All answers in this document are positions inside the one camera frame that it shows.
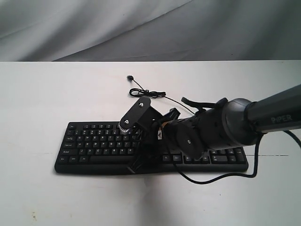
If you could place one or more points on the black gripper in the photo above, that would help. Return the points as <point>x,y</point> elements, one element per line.
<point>154,142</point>

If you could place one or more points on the dark grey piper robot arm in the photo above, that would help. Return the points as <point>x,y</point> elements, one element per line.
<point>215,133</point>

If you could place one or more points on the black acer keyboard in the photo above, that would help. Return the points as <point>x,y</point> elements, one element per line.
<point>99,148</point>

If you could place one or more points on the grey backdrop cloth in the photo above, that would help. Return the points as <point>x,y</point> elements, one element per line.
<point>149,30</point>

